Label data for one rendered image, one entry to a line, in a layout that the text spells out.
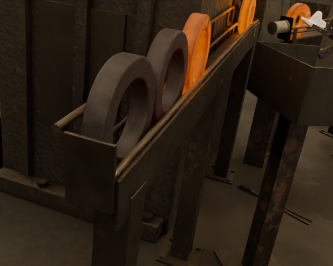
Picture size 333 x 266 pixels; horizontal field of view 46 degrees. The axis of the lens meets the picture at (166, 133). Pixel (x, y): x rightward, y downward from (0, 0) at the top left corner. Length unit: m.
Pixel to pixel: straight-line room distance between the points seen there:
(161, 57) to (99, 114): 0.20
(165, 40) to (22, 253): 0.90
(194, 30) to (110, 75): 0.36
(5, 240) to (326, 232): 1.18
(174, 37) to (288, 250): 1.03
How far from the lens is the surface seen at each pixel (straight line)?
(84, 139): 0.51
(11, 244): 1.41
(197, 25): 0.85
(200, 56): 0.97
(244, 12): 1.56
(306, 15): 2.09
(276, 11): 4.37
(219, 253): 1.41
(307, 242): 1.61
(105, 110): 0.50
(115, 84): 0.51
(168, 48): 0.67
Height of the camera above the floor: 0.89
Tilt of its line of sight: 23 degrees down
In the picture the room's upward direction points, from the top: 8 degrees clockwise
